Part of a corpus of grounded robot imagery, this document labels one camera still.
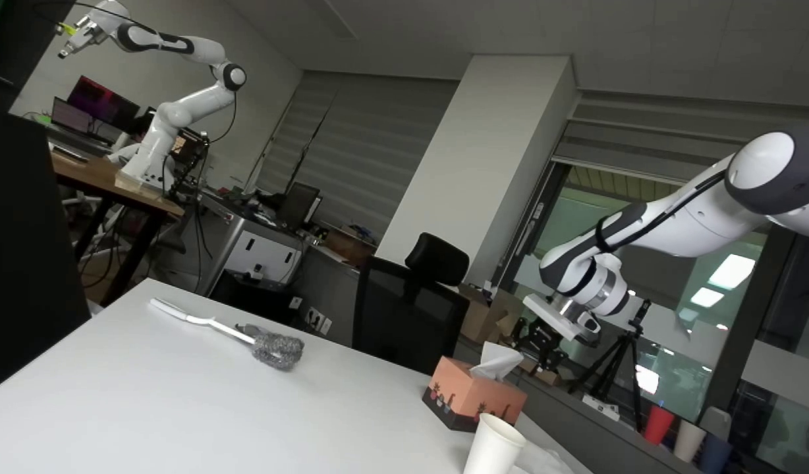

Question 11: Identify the white tissue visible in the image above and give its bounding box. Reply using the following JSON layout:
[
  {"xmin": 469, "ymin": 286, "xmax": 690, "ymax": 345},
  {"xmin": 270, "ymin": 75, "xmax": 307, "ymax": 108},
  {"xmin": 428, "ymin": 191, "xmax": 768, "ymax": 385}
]
[{"xmin": 469, "ymin": 339, "xmax": 526, "ymax": 385}]

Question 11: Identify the white paper cup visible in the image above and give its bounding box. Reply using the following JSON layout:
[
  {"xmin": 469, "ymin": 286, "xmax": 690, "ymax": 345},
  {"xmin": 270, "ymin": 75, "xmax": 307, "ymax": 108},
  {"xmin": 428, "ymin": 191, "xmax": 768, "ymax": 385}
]
[{"xmin": 461, "ymin": 411, "xmax": 526, "ymax": 474}]

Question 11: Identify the white metal cabinet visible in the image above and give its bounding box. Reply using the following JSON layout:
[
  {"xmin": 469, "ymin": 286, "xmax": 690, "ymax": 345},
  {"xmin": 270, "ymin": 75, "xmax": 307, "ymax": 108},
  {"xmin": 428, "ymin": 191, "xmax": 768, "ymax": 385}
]
[{"xmin": 210, "ymin": 214, "xmax": 310, "ymax": 290}]

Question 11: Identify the orange tissue box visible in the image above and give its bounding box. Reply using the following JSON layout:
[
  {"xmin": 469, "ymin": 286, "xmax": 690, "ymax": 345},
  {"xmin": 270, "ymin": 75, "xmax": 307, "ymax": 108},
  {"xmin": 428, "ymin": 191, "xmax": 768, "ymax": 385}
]
[{"xmin": 419, "ymin": 356, "xmax": 530, "ymax": 434}]

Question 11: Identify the black camera tripod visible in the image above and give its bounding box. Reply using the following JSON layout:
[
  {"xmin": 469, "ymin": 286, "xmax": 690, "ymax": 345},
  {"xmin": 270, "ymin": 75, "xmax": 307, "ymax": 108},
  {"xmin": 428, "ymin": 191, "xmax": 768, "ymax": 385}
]
[{"xmin": 565, "ymin": 333, "xmax": 647, "ymax": 434}]

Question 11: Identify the black office chair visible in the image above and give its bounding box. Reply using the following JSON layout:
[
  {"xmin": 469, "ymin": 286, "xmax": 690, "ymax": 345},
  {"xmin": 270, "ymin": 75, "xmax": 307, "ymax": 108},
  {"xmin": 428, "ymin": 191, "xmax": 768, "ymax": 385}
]
[{"xmin": 353, "ymin": 228, "xmax": 472, "ymax": 373}]

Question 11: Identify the white plastic cup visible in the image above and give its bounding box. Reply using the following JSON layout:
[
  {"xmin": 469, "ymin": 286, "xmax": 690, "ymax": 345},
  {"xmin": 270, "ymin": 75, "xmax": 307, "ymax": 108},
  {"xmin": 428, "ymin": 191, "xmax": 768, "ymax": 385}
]
[{"xmin": 672, "ymin": 419, "xmax": 709, "ymax": 464}]

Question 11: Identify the dark computer monitor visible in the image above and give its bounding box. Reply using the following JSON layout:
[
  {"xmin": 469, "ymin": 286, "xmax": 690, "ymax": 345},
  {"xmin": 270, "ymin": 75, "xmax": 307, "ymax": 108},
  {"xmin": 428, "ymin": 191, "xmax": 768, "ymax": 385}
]
[{"xmin": 50, "ymin": 74, "xmax": 145, "ymax": 135}]

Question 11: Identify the red cup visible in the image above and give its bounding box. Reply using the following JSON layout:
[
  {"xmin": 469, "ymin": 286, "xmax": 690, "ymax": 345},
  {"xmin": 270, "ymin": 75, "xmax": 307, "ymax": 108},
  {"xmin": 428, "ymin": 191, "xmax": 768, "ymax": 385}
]
[{"xmin": 640, "ymin": 403, "xmax": 676, "ymax": 447}]

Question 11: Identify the wooden desk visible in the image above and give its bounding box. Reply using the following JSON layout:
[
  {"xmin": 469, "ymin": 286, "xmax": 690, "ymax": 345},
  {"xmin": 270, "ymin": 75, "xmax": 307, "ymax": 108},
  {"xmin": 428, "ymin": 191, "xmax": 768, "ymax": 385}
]
[{"xmin": 46, "ymin": 141, "xmax": 186, "ymax": 283}]

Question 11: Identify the large black foreground panel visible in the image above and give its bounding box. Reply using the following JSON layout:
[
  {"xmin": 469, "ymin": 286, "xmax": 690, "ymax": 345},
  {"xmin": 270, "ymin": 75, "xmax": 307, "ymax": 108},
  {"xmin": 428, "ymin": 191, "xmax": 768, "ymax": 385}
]
[{"xmin": 0, "ymin": 0, "xmax": 92, "ymax": 394}]

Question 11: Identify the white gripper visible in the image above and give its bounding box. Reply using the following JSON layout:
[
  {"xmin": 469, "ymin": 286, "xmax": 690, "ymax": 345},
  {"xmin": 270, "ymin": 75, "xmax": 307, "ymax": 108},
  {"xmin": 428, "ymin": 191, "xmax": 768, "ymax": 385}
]
[{"xmin": 518, "ymin": 290, "xmax": 606, "ymax": 368}]

